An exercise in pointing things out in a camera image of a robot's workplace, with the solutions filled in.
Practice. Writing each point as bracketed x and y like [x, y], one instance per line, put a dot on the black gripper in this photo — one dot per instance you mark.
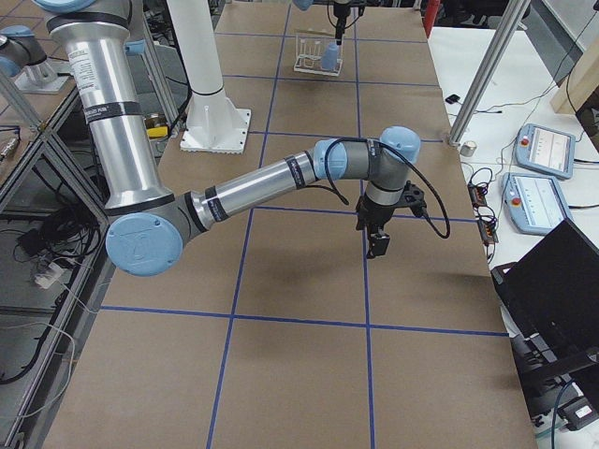
[377, 214]
[340, 19]

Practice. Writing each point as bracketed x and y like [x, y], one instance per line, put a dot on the light blue plastic cup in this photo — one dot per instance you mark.
[329, 57]

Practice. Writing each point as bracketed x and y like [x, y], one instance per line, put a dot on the small metal cylinder weight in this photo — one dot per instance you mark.
[468, 148]

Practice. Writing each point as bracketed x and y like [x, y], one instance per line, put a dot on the small black sensor puck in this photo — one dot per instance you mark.
[453, 98]

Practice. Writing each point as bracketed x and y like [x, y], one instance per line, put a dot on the lower teach pendant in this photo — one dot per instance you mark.
[535, 203]

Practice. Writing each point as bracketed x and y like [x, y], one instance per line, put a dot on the teach pendant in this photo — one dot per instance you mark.
[535, 203]
[545, 150]

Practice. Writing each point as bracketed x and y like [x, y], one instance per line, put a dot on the upper teach pendant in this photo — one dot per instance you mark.
[545, 150]

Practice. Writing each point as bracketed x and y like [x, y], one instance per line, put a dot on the black laptop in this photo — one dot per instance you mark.
[552, 291]

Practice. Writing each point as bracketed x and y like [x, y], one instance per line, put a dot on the white wire cup holder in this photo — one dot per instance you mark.
[309, 46]

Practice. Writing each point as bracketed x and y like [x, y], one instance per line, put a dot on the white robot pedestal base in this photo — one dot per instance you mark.
[213, 122]

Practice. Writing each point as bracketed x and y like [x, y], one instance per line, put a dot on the aluminium frame post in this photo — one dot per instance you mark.
[502, 36]

